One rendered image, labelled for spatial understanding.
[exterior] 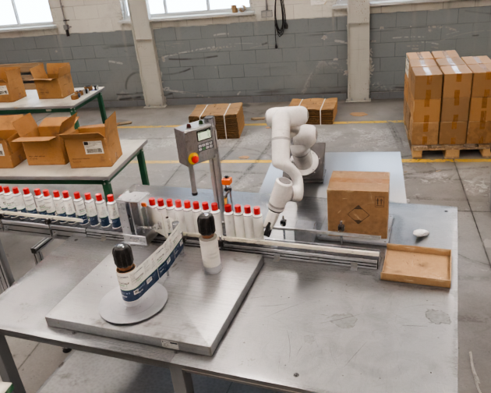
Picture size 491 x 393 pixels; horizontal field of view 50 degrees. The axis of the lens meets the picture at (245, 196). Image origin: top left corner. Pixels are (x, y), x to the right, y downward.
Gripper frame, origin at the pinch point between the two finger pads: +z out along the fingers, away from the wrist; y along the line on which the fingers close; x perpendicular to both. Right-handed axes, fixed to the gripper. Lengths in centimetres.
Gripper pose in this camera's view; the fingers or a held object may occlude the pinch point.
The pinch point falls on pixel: (267, 232)
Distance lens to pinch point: 267.4
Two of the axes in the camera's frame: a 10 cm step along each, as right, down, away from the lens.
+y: -3.4, 4.4, -8.3
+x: 9.1, 3.7, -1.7
